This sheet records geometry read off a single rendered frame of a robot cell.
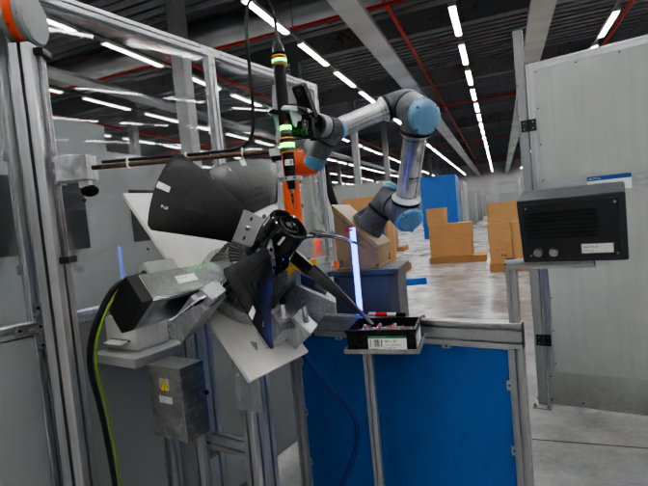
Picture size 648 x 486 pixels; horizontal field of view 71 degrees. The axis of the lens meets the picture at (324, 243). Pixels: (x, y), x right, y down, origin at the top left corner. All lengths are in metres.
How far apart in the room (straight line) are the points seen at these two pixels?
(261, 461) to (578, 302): 2.06
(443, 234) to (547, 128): 7.72
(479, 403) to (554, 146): 1.71
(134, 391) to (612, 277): 2.42
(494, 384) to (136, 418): 1.26
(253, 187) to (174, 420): 0.73
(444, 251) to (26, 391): 9.49
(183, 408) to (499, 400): 0.97
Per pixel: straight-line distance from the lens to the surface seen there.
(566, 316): 2.99
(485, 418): 1.66
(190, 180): 1.22
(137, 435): 1.94
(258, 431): 1.45
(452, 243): 10.49
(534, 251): 1.43
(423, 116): 1.68
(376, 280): 1.92
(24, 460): 1.75
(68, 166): 1.51
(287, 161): 1.37
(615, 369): 3.05
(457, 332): 1.57
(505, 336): 1.53
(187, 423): 1.48
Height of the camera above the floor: 1.23
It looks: 3 degrees down
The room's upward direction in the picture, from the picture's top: 5 degrees counter-clockwise
